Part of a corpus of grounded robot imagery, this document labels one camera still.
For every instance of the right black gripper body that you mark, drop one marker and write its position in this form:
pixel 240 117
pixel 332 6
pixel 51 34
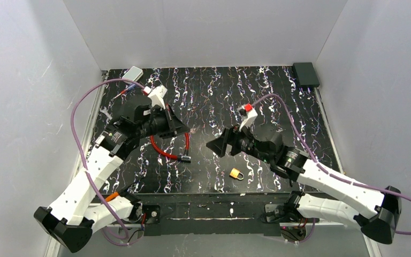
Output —
pixel 234 141

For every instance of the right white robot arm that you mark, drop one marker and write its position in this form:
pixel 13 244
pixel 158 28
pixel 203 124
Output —
pixel 374 213

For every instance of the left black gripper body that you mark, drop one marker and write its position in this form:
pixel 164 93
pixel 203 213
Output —
pixel 170 120

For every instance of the white rectangular box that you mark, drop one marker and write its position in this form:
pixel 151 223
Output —
pixel 133 74

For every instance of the brass padlock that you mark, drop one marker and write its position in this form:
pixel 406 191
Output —
pixel 236 174

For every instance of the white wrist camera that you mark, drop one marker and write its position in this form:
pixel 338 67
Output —
pixel 156 95
pixel 248 114

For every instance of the silver wrench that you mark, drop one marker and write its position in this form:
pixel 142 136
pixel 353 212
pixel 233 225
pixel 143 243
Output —
pixel 105 112

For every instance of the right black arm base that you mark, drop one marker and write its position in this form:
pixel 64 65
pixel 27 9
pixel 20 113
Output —
pixel 276 213

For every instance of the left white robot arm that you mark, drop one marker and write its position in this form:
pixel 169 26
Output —
pixel 69 219

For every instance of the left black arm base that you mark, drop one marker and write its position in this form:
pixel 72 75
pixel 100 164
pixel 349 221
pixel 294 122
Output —
pixel 152 214

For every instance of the black corner box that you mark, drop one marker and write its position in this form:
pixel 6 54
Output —
pixel 305 75

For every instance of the orange cable connector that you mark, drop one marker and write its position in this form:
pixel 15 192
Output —
pixel 112 196

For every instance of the red blue screwdriver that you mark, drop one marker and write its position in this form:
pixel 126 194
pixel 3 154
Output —
pixel 124 91

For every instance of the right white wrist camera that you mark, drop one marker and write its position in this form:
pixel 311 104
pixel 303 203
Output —
pixel 248 114

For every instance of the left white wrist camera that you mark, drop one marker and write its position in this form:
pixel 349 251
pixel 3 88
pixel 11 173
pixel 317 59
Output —
pixel 156 95

